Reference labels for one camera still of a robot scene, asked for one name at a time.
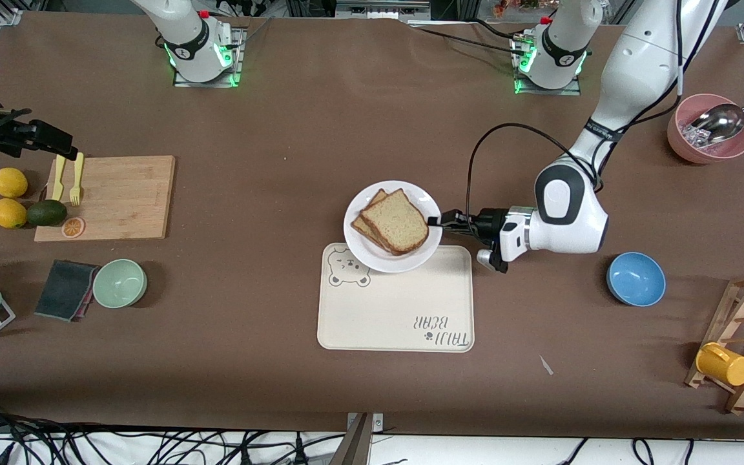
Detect blue bowl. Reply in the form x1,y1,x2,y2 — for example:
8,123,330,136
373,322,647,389
606,252,667,307

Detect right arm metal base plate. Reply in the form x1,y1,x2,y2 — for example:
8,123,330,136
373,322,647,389
173,26,245,88

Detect yellow plastic fork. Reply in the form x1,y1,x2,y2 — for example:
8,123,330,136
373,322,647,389
69,152,85,207

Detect metal scoop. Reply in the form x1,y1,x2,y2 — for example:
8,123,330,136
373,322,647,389
688,88,744,147

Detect black power cable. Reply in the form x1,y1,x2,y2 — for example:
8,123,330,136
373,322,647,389
408,23,529,54

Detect black floor cable tangle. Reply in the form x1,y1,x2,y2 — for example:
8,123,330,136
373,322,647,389
0,400,347,465

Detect wooden cutting board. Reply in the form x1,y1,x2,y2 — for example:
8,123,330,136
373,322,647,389
34,155,176,243

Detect dark grey sponge cloth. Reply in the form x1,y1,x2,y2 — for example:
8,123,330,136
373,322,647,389
34,260,100,322

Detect pale green bowl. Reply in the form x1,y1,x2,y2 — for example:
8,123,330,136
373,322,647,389
92,259,148,309

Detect yellow lemon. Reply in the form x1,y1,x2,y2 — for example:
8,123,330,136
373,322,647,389
0,167,28,198
0,198,28,229

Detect yellow cup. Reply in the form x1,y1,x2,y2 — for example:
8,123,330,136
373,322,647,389
696,342,744,387

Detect brown bread slice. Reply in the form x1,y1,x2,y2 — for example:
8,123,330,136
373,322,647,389
360,188,430,255
351,189,389,253

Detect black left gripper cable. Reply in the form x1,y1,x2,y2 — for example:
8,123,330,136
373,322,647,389
465,122,605,227

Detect grey metal camera bracket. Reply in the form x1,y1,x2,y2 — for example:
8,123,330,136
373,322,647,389
345,412,384,465

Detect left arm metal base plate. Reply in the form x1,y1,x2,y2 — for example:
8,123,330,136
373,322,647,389
511,32,583,96

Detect dark green avocado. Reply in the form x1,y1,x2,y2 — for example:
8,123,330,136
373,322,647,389
26,200,68,227

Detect white round plate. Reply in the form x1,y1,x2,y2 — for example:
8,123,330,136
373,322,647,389
344,180,443,273

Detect aluminium frame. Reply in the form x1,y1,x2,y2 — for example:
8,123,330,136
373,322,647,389
285,0,476,23

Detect clear plastic ice cubes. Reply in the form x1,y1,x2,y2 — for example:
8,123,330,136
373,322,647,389
681,121,714,153

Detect yellow plastic knife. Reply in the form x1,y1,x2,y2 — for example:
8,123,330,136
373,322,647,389
51,154,67,202

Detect beige bear print tray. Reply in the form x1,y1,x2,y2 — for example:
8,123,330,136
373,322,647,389
317,243,475,353

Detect pink bowl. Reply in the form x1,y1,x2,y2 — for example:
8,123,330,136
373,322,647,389
667,94,744,165

